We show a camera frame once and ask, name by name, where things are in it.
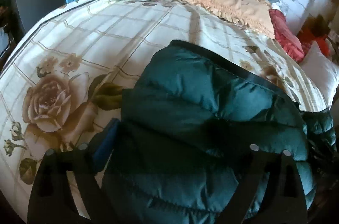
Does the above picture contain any dark green puffer jacket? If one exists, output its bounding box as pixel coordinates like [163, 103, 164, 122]
[102, 40, 336, 223]

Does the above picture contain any red clothes pile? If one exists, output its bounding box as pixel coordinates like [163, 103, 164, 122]
[297, 15, 330, 57]

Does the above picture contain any floral cream bed quilt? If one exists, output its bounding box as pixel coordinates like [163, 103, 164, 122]
[1, 0, 328, 221]

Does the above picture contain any white pillow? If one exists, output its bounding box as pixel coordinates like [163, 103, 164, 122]
[300, 41, 338, 107]

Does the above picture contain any red frilled pillow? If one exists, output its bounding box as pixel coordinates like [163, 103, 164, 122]
[269, 9, 305, 63]

